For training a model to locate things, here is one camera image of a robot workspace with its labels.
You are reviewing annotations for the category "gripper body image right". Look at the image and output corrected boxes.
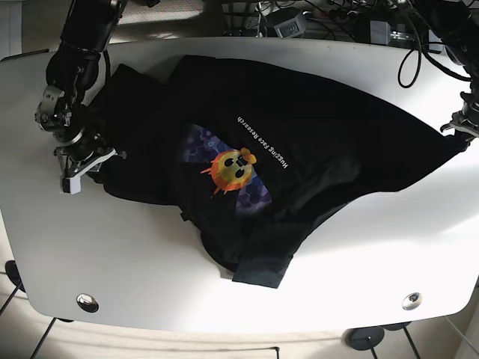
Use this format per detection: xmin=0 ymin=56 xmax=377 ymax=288
xmin=440 ymin=111 xmax=478 ymax=138

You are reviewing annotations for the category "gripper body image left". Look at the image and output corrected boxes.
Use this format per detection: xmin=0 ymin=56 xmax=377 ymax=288
xmin=53 ymin=147 xmax=126 ymax=179

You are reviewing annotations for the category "black T-shirt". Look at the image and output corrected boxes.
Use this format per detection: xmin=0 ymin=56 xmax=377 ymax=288
xmin=91 ymin=56 xmax=467 ymax=288

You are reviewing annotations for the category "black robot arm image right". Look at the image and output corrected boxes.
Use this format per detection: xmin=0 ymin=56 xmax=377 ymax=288
xmin=395 ymin=1 xmax=478 ymax=140

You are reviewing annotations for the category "left silver table grommet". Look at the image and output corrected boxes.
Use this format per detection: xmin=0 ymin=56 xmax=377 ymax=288
xmin=76 ymin=293 xmax=99 ymax=313

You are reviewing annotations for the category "silver table grommet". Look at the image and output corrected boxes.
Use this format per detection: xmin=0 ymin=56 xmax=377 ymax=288
xmin=401 ymin=292 xmax=423 ymax=311
xmin=76 ymin=293 xmax=99 ymax=313

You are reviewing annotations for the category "right silver table grommet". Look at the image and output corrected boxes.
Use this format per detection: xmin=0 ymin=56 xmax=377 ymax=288
xmin=401 ymin=292 xmax=423 ymax=311

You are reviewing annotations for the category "black power box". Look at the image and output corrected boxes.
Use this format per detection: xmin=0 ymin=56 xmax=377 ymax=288
xmin=266 ymin=7 xmax=308 ymax=38

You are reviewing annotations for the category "round black stand base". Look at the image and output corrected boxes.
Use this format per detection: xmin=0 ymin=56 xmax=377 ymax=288
xmin=344 ymin=326 xmax=385 ymax=351

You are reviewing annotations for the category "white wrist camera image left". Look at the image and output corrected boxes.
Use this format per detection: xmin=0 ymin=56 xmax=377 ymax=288
xmin=60 ymin=176 xmax=82 ymax=194

